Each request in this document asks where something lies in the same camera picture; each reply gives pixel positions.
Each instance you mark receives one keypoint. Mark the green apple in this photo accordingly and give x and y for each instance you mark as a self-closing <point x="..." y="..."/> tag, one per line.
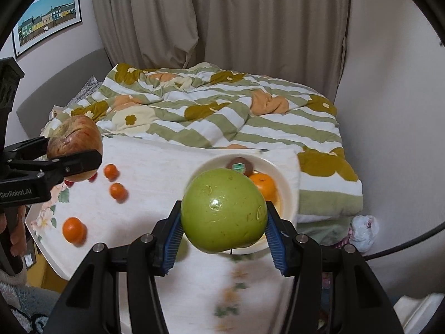
<point x="223" y="210"/>

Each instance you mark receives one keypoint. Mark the red cherry tomato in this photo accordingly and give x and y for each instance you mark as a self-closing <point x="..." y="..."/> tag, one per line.
<point x="68" y="183"/>
<point x="93" y="178"/>

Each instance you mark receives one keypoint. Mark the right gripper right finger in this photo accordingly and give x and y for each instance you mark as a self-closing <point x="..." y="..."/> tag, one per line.
<point x="358" y="303"/>

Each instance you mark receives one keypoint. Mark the framed city poster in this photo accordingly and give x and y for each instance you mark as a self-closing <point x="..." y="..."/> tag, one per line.
<point x="43" y="19"/>

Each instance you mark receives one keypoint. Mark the large yellowish apple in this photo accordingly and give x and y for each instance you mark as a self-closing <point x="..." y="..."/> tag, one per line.
<point x="78" y="134"/>

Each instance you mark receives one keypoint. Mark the white plastic bag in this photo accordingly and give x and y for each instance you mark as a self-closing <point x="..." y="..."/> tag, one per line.
<point x="363" y="232"/>

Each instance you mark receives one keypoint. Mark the brown kiwi with sticker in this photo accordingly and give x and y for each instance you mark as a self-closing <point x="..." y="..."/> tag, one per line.
<point x="241" y="165"/>

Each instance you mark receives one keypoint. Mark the red cherry tomato back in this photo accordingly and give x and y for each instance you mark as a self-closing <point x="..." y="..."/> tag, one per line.
<point x="68" y="183"/>

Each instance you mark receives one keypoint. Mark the small mandarin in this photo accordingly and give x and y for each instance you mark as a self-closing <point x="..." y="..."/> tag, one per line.
<point x="111" y="172"/>
<point x="118" y="192"/>

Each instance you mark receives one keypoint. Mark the large orange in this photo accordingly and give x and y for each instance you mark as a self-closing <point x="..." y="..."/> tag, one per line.
<point x="74" y="231"/>
<point x="266" y="185"/>

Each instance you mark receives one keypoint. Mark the white floral table cloth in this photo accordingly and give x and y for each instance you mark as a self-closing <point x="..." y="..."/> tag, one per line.
<point x="202" y="293"/>

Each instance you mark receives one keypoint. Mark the floral striped green blanket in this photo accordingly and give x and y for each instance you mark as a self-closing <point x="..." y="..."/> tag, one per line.
<point x="208" y="107"/>

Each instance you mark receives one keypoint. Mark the small mandarin back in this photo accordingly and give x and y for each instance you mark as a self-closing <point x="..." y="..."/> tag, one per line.
<point x="111" y="172"/>

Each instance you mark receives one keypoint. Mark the beige curtain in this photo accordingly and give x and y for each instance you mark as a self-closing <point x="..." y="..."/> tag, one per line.
<point x="300" y="41"/>

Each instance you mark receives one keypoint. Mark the red cherry tomato front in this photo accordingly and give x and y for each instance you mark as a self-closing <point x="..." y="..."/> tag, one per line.
<point x="93" y="178"/>

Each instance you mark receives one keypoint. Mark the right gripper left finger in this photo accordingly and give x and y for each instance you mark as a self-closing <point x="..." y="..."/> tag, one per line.
<point x="89" y="303"/>

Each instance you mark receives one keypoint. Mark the cream cartoon plate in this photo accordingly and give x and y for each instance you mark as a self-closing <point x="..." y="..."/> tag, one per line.
<point x="287" y="184"/>

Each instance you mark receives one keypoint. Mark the person left hand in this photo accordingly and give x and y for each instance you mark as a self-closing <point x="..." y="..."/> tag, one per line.
<point x="18" y="234"/>

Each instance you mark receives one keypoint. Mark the grey sofa backrest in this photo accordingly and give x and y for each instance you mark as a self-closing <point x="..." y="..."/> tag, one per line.
<point x="34" y="111"/>

